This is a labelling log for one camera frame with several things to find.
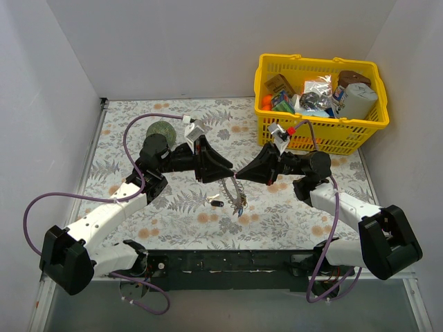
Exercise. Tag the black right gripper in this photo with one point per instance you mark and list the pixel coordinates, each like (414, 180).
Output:
(274, 166)

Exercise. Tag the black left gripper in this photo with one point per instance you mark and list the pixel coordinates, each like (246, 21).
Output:
(199, 162)

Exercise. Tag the metal ring disc key organizer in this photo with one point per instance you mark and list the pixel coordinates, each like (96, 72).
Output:
(233, 191)

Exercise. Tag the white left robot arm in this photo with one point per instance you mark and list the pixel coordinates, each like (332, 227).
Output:
(71, 257)

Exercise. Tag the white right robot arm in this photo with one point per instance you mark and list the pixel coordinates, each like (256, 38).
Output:
(386, 243)

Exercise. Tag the black tag key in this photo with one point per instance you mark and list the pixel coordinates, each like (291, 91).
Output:
(214, 201)

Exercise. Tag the floral patterned mat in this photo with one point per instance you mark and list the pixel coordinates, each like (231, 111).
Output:
(181, 218)

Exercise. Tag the green textured ball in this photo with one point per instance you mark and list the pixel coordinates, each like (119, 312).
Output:
(164, 128)

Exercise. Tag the green blue small box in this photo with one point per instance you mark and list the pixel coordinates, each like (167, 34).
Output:
(281, 102)

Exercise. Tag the orange balls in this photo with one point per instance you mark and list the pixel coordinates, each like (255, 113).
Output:
(266, 104)

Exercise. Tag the brown cardboard box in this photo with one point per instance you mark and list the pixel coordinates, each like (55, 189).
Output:
(279, 83)

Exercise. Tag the clear plastic bag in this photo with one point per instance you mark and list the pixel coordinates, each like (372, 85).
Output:
(317, 93)

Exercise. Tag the yellow plastic basket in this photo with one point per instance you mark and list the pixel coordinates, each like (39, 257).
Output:
(332, 135)

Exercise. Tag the white cylindrical container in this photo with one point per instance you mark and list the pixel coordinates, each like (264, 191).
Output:
(356, 102)

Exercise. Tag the brown round object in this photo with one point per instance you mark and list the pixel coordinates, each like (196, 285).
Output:
(351, 77)

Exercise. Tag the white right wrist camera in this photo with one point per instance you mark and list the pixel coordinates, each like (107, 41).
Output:
(281, 137)

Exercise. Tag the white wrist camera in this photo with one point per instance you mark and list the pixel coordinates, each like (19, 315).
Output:
(281, 137)
(194, 129)

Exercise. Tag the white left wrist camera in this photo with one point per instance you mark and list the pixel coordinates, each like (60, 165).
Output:
(194, 129)

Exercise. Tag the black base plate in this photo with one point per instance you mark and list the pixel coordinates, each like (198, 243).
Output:
(198, 270)

